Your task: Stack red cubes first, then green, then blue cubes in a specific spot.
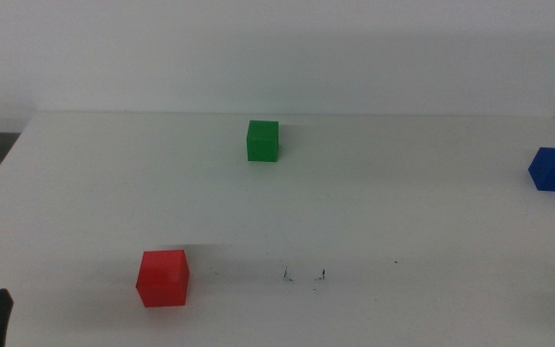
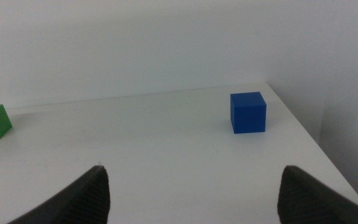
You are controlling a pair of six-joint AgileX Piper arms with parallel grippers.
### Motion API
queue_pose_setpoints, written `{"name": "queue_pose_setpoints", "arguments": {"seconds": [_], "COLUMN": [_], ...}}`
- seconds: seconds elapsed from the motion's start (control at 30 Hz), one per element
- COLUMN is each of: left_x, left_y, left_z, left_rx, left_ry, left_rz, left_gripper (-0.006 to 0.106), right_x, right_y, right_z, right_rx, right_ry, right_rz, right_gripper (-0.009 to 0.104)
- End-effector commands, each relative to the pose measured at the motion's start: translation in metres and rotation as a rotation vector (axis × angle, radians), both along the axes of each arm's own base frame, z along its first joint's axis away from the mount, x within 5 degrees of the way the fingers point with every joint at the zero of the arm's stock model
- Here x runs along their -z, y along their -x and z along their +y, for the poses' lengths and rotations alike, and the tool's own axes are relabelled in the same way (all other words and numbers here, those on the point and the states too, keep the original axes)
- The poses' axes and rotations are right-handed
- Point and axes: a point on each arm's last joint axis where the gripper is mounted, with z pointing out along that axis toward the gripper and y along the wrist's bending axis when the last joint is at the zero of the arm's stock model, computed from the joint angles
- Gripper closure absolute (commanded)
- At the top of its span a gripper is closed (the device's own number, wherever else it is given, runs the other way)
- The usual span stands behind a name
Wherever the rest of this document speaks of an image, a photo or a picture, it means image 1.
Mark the green cube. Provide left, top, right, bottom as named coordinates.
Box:
left=246, top=120, right=280, bottom=163

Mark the red cube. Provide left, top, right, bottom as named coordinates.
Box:
left=135, top=249, right=191, bottom=308

